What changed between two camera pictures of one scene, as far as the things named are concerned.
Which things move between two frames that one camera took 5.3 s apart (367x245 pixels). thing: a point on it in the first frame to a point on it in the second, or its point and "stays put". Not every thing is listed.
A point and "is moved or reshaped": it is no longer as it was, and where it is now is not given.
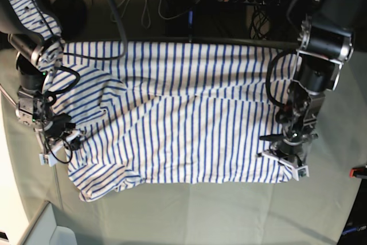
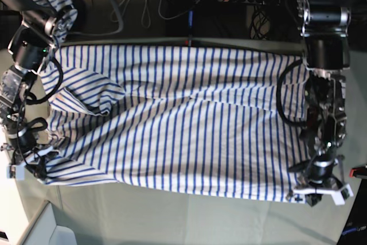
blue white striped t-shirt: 192,111 is moved or reshaped
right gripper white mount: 300,171 to 339,193
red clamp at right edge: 359,172 stays put
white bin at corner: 43,230 stays put
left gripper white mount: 50,159 to 17,171
